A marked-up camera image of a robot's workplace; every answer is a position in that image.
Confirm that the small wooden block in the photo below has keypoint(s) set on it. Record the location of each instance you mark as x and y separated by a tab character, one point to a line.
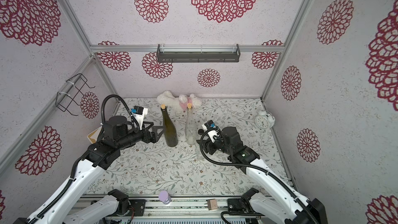
212	204

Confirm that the black wire wall rack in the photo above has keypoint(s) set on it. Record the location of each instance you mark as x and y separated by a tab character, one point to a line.
64	99

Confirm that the purple small cup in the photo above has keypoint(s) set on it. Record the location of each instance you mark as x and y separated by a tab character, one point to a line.
164	197

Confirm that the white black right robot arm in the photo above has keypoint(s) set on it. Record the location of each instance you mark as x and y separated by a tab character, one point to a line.
224	147

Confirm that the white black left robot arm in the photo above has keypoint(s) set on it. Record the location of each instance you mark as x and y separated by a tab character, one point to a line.
118	134

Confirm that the white plush toy pink scarf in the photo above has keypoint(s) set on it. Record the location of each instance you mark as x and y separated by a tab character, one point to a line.
179	103

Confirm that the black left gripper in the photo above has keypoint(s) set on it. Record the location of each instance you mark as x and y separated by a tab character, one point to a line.
148	139

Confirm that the clear tall glass bottle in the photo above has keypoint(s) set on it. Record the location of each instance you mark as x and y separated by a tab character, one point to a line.
191	130

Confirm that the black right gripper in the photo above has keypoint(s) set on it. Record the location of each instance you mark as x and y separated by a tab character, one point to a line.
208	146

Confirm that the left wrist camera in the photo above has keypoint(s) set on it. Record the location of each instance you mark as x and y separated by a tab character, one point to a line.
139	113

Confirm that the dark green wine bottle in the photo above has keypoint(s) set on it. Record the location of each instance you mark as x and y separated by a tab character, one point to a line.
169	129

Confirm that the black wall shelf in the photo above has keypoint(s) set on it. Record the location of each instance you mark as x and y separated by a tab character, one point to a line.
198	53

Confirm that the white alarm clock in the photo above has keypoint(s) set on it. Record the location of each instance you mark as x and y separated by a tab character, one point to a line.
264	120

